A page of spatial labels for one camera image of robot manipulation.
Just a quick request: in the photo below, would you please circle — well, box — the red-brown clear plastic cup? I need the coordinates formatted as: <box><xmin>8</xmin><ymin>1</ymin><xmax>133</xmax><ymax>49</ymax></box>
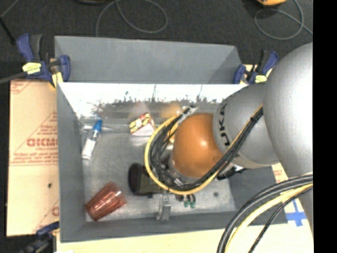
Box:
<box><xmin>84</xmin><ymin>181</ymin><xmax>127</xmax><ymax>221</ymax></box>

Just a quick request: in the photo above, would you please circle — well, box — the clear spray bottle blue cap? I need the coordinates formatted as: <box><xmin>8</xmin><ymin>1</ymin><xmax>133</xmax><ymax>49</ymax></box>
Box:
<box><xmin>81</xmin><ymin>119</ymin><xmax>103</xmax><ymax>160</ymax></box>

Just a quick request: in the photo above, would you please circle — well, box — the black cylinder on white bracket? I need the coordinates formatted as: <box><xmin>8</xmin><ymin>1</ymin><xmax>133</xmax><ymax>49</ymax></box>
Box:
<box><xmin>215</xmin><ymin>164</ymin><xmax>247</xmax><ymax>181</ymax></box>

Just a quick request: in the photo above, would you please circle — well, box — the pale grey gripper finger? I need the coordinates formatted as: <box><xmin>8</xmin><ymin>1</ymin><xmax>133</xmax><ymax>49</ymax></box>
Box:
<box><xmin>156</xmin><ymin>193</ymin><xmax>165</xmax><ymax>221</ymax></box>
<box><xmin>164</xmin><ymin>194</ymin><xmax>172</xmax><ymax>221</ymax></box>

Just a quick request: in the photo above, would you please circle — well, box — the grey metal bin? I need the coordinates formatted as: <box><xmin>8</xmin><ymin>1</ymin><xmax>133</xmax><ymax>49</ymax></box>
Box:
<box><xmin>54</xmin><ymin>35</ymin><xmax>288</xmax><ymax>242</ymax></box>

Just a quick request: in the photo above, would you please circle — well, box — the red yellow white box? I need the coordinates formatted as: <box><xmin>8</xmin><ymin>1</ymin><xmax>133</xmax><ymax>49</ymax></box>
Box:
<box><xmin>128</xmin><ymin>112</ymin><xmax>156</xmax><ymax>137</ymax></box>

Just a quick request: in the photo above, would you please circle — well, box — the black and olive case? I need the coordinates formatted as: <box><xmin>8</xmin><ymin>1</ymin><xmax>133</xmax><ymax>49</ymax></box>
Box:
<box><xmin>127</xmin><ymin>163</ymin><xmax>165</xmax><ymax>196</ymax></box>

